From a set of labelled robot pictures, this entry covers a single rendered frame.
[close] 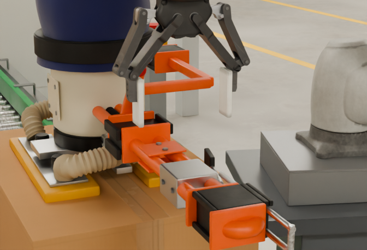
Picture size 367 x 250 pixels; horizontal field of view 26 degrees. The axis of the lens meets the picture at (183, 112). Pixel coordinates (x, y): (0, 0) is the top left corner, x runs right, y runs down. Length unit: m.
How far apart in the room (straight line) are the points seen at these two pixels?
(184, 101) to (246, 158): 3.03
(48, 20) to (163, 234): 0.43
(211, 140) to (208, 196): 3.76
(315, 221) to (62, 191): 0.66
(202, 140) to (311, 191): 2.91
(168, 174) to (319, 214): 0.79
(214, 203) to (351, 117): 1.01
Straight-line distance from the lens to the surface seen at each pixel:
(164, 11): 1.10
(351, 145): 1.98
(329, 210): 1.88
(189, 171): 1.11
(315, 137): 2.00
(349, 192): 1.92
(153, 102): 2.60
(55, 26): 1.43
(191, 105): 5.24
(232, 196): 1.01
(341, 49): 1.94
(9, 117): 3.37
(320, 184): 1.89
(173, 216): 1.33
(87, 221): 1.32
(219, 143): 4.70
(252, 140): 4.77
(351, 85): 1.93
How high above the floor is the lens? 1.48
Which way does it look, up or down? 16 degrees down
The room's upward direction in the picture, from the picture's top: straight up
